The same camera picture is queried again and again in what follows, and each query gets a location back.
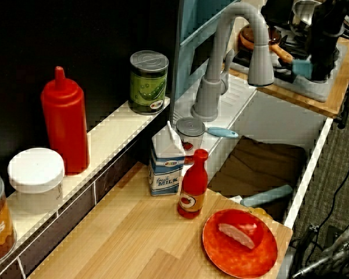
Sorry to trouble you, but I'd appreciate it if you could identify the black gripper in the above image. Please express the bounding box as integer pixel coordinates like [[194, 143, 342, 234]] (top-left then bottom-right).
[[304, 27, 343, 82]]

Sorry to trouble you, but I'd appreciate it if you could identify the green pea can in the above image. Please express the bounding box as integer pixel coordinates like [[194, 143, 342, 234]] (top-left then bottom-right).
[[128, 50, 170, 115]]

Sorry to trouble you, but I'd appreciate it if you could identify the metal stand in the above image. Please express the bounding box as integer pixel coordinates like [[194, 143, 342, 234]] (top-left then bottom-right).
[[290, 220, 349, 279]]

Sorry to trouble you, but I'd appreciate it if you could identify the light blue bowl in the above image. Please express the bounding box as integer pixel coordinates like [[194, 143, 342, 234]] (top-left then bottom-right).
[[291, 59, 314, 78]]

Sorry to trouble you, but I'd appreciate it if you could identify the yellow toy food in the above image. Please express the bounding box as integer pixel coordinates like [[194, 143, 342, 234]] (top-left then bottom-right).
[[248, 206, 273, 219]]

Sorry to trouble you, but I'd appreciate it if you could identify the red squeeze bottle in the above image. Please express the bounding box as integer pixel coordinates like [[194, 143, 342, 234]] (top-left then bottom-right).
[[40, 66, 91, 176]]

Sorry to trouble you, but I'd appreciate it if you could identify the wooden counter board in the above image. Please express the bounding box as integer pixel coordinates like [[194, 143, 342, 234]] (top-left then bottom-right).
[[228, 36, 349, 117]]

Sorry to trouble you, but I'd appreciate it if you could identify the black cable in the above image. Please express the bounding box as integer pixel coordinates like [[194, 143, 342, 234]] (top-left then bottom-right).
[[311, 139, 349, 233]]

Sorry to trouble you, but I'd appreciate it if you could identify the white lidded jar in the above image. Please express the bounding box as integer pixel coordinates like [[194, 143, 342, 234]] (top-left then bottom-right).
[[7, 147, 66, 214]]

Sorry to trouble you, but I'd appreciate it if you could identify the brown cloth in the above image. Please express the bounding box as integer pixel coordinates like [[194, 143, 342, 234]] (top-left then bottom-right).
[[208, 135, 307, 220]]

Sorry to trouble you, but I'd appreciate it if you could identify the blue shelf rack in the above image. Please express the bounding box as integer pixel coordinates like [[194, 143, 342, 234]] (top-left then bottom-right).
[[170, 0, 242, 123]]

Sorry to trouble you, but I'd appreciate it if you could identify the blue white milk carton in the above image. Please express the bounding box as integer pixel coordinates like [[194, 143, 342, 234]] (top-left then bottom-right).
[[148, 120, 186, 197]]

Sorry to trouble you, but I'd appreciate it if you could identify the red sauce bottle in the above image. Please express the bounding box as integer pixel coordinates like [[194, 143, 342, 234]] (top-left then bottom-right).
[[177, 148, 209, 219]]

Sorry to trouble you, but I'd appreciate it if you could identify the long blue handled utensil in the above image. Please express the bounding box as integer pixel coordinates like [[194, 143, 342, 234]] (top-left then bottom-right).
[[229, 184, 293, 208]]

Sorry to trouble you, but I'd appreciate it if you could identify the grey toy faucet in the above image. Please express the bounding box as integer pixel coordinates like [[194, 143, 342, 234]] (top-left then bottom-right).
[[191, 2, 275, 122]]

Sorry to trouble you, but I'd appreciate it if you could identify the white toy sink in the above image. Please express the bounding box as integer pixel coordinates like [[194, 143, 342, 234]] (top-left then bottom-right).
[[174, 74, 334, 227]]

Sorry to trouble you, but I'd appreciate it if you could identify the orange pan wooden handle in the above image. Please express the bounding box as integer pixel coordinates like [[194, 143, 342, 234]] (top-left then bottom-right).
[[238, 24, 295, 65]]

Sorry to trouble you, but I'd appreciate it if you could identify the toy stove with black burners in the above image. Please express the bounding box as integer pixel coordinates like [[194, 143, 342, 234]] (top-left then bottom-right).
[[229, 27, 347, 103]]

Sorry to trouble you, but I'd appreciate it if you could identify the orange plate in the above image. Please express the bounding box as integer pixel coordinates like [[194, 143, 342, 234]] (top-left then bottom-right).
[[202, 208, 279, 276]]

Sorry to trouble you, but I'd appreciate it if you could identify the steel pot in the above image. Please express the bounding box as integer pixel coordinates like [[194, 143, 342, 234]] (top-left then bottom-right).
[[289, 0, 319, 33]]

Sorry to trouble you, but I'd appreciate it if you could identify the red white food piece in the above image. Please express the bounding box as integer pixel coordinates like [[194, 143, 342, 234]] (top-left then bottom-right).
[[218, 210, 265, 250]]

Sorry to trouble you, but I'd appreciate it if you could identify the tomato can grey lid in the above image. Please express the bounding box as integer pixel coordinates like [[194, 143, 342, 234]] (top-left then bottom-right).
[[176, 117, 206, 166]]

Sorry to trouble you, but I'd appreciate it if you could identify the small blue handled utensil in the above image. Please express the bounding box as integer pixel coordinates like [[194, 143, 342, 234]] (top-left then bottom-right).
[[205, 126, 239, 139]]

